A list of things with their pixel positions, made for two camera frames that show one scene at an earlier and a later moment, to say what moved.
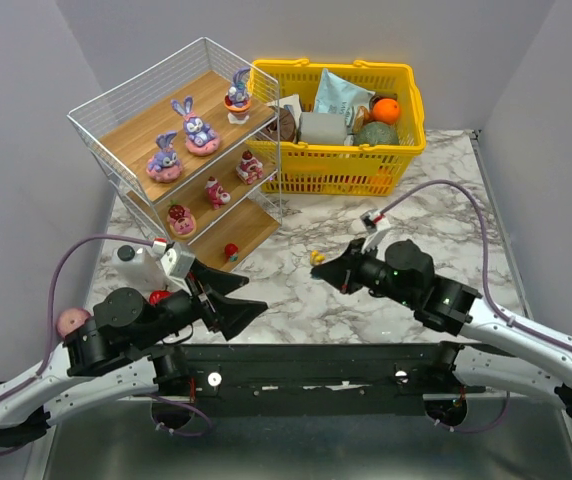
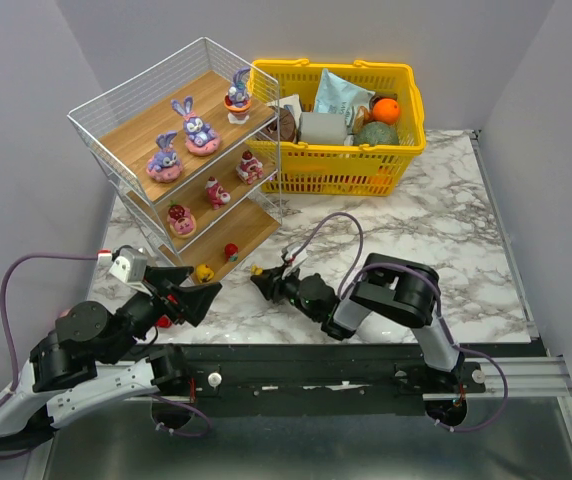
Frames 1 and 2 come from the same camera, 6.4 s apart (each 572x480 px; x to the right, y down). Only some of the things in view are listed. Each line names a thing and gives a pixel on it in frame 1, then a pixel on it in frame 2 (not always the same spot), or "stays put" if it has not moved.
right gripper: x=356 y=267 -> x=276 y=285
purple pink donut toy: x=165 y=165 stays put
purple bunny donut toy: x=200 y=140 stays put
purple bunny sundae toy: x=238 y=100 stays put
